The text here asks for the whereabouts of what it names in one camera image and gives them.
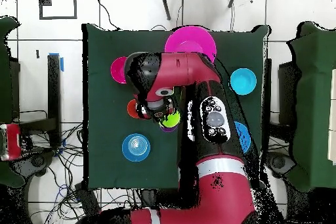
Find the green covered side table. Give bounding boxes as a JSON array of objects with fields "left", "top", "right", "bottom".
[
  {"left": 287, "top": 21, "right": 336, "bottom": 192},
  {"left": 0, "top": 16, "right": 24, "bottom": 188}
]

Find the medium blue bowl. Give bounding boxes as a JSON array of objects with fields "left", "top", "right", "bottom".
[{"left": 121, "top": 133, "right": 152, "bottom": 162}]

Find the small red-pink bowl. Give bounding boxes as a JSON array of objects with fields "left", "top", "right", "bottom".
[{"left": 110, "top": 56, "right": 129, "bottom": 85}]

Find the large blue bowl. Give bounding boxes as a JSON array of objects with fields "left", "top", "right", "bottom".
[{"left": 233, "top": 121, "right": 253, "bottom": 154}]

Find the tangle of black cables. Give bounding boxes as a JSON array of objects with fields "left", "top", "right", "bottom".
[{"left": 12, "top": 109, "right": 132, "bottom": 224}]

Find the black power box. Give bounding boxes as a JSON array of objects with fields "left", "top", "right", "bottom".
[{"left": 73, "top": 181, "right": 104, "bottom": 221}]

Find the dark green table cloth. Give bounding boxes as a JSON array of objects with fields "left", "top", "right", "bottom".
[{"left": 83, "top": 23, "right": 270, "bottom": 190}]

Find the lime green cup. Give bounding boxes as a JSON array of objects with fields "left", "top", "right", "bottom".
[{"left": 159, "top": 109, "right": 182, "bottom": 129}]

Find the purple cup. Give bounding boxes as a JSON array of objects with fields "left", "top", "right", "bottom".
[{"left": 159, "top": 125, "right": 178, "bottom": 133}]

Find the orange cup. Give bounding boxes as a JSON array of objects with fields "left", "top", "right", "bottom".
[{"left": 127, "top": 99, "right": 140, "bottom": 120}]

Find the small light blue bowl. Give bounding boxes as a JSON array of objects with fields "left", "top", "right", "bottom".
[{"left": 229, "top": 68, "right": 258, "bottom": 96}]

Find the large pink bowl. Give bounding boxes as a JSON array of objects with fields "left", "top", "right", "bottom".
[{"left": 164, "top": 25, "right": 217, "bottom": 63}]

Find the black wheel base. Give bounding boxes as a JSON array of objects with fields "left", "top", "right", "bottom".
[
  {"left": 20, "top": 150, "right": 54, "bottom": 177},
  {"left": 264, "top": 150, "right": 295, "bottom": 177}
]

